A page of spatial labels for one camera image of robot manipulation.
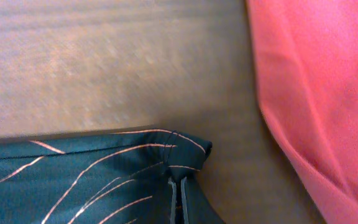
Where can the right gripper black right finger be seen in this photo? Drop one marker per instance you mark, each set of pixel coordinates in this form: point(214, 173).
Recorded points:
point(184, 201)

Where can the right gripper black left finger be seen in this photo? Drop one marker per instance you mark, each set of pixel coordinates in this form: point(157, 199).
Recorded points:
point(173, 204)

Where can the black printed jersey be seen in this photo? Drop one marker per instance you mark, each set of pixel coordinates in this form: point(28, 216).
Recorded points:
point(109, 178)

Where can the red orange shirt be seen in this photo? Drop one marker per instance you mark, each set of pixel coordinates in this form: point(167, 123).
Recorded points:
point(306, 61)

